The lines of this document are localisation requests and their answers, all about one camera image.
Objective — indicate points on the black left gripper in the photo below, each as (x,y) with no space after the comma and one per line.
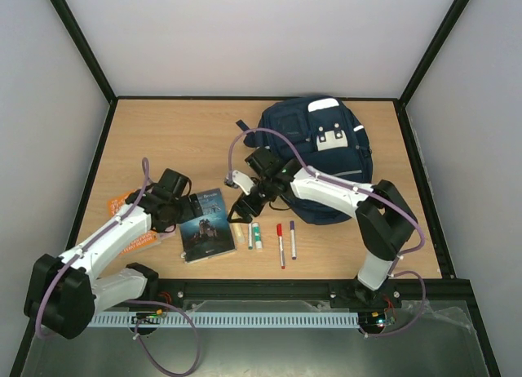
(189,212)

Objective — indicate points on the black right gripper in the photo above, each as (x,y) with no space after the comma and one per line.
(248,202)

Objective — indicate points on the dark Wuthering Heights book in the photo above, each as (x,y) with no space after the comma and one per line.
(205,231)

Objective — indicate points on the navy blue student backpack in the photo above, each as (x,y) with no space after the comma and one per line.
(324,131)

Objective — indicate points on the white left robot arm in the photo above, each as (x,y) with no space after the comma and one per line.
(89,258)

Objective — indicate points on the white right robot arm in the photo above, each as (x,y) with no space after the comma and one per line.
(384,218)

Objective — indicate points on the green marker pen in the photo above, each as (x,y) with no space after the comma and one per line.
(250,237)

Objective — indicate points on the yellow highlighter pen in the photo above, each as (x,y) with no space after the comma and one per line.
(240,236)

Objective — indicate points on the white glue stick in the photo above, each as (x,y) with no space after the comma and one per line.
(258,244)

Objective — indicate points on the red marker pen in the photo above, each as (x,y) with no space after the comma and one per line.
(280,245)

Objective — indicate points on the purple marker pen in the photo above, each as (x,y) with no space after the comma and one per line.
(293,241)

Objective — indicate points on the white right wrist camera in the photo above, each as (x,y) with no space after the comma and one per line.
(239,180)

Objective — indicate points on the light blue cable duct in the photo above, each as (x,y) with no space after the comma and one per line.
(210,320)

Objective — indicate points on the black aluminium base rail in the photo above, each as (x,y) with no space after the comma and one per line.
(253,291)

